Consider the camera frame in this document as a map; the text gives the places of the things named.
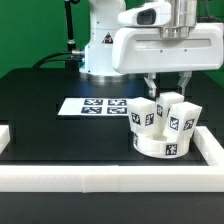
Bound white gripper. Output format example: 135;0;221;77
112;23;224;98

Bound white round stool seat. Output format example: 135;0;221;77
133;134;190;159

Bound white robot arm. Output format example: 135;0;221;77
80;0;224;98

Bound black pole stand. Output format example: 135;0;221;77
64;0;79;72

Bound white sheet with markers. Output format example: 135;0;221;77
58;98;129;116

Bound white U-shaped fence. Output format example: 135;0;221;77
0;126;224;193

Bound black cables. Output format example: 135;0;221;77
32;49;86;70

